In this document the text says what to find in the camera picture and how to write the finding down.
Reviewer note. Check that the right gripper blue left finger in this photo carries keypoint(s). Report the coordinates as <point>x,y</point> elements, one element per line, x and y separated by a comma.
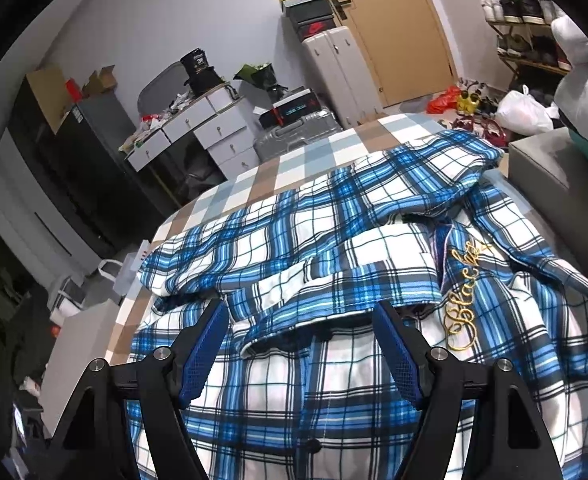
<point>168,380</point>

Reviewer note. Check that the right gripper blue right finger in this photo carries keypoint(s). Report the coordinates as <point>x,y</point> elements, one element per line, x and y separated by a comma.
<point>431,380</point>

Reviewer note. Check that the blue white plaid shirt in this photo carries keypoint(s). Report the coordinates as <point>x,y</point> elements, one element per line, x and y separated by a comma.
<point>300,388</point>

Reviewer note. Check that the checkered brown blue bedsheet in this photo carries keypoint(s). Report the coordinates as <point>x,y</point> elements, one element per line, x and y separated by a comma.
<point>274,169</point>

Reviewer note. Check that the silver flat suitcase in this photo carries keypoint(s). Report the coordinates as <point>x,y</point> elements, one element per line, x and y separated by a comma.
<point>302,132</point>

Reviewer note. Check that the white drawer desk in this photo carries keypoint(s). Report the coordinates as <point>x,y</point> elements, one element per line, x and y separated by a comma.
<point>220,120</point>

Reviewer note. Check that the red plastic bag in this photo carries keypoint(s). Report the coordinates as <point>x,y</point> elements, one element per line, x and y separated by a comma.
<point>447,100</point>

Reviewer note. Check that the white plastic bag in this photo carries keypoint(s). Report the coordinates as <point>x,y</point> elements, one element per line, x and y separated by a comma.
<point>521,113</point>

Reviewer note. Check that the grey oval mirror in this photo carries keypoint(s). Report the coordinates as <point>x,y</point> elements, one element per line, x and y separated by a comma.
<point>158,94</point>

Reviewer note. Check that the black shoe box with red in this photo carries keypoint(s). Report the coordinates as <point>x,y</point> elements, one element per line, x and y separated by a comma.
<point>290,109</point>

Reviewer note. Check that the open cardboard box on fridge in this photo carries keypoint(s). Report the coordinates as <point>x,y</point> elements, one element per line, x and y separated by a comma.
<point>100,81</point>

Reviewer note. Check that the grey hoodie pile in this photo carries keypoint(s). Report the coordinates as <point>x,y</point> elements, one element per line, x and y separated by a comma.
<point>572,94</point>

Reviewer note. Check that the white upright suitcase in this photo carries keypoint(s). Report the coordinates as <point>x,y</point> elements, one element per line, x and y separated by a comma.
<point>343,70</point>

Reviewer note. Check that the tan wooden door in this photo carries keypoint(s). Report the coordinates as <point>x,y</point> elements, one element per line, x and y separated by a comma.
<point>404,45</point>

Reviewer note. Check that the wooden shoe rack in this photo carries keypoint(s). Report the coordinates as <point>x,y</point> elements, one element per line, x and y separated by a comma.
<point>524,40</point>

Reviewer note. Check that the stacked shoe boxes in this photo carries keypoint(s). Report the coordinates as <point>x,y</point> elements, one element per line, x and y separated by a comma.
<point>308,17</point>

